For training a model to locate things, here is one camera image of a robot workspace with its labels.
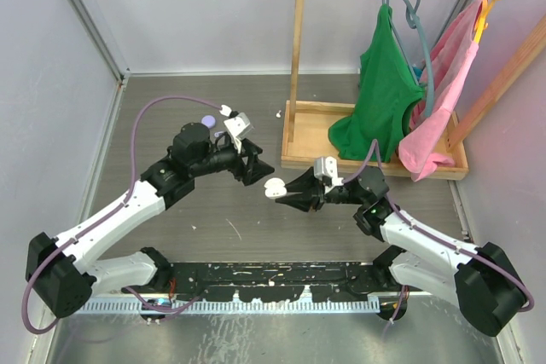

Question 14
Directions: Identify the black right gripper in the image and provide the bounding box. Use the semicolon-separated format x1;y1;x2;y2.
276;165;367;211

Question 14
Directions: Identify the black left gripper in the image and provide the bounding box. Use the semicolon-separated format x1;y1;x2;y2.
190;136;273;184

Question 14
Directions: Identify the white round charging case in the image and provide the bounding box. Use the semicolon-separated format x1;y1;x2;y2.
264;177;288;199

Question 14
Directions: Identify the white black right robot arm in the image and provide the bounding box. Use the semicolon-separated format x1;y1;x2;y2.
264;167;535;337

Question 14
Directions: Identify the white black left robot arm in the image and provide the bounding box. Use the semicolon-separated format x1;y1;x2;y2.
26;123;275;319

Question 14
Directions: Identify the purple round charging case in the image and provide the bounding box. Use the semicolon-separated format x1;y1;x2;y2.
201;115;217;129

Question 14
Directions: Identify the wooden clothes rack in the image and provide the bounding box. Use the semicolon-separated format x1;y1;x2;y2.
281;0;545;181

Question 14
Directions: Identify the green shirt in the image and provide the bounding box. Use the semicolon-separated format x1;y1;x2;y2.
328;4;424;162

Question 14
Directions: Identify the blue cloth item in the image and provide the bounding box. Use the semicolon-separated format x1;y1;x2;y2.
412;62;427;86

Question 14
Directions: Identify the pink shirt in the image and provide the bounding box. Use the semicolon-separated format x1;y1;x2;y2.
398;0;489;182

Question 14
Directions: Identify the grey blue clothes hanger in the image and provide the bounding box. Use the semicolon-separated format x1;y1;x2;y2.
381;0;435;119

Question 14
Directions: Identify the yellow clothes hanger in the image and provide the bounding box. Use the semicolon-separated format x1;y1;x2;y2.
473;0;499;43

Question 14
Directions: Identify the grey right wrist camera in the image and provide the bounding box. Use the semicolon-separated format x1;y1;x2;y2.
313;156;343;194

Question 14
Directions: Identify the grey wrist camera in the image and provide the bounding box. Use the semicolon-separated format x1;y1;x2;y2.
219;105;253;153
313;156;343;194

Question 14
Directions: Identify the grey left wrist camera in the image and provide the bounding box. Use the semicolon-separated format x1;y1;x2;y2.
219;105;253;153

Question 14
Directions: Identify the white slotted cable duct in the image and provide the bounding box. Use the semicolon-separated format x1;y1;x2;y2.
78;294;380;315

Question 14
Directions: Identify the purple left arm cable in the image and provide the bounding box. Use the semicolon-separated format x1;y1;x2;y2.
21;96;225;335

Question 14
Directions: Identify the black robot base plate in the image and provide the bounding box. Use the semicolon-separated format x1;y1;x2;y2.
133;262;401;303

